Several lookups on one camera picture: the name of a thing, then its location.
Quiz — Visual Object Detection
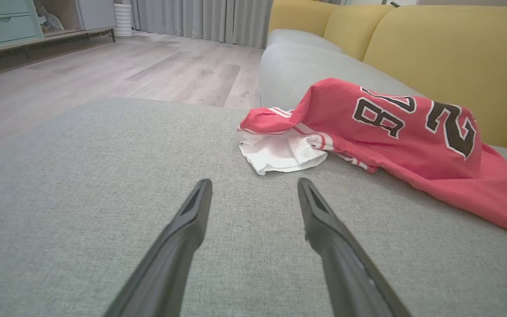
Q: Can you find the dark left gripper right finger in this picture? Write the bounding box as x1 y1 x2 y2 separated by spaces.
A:
298 177 412 317

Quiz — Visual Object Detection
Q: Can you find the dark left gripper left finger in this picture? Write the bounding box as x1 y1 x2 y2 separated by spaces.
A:
104 178 213 317

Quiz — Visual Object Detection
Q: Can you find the red and white jersey garment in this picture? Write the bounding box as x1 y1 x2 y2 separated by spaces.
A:
237 78 507 240

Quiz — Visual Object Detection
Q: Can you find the large grey sofa seat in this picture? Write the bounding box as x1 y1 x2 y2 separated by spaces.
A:
0 98 507 317

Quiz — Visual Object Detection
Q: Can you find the long grey sofa seat cushion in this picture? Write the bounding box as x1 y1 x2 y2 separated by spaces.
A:
259 43 422 111

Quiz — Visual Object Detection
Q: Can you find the short grey sofa seat cushion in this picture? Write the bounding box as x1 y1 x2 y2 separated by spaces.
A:
266 29 344 53

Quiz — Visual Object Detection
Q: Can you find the medium yellow sofa back cushion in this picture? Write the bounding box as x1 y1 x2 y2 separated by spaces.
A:
323 4 395 61

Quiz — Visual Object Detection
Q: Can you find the grey pleated curtain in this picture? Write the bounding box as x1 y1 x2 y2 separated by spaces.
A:
130 0 274 48

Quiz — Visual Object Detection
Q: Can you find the large yellow sofa back cushion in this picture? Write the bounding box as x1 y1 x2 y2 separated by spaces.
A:
363 5 507 155

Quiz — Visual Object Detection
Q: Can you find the white ribbed cylinder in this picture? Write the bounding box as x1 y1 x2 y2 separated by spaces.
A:
114 4 134 38

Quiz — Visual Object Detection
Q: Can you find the grey and teal cabinet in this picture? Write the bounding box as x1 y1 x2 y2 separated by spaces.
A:
0 0 117 60

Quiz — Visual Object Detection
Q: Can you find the small yellow sofa back cushion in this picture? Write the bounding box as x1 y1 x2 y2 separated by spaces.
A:
268 0 340 37

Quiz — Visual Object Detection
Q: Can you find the grey cabinet door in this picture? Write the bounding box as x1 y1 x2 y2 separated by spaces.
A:
77 0 117 30

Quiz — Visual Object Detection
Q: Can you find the grey plush toy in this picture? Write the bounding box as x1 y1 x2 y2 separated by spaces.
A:
36 5 65 32

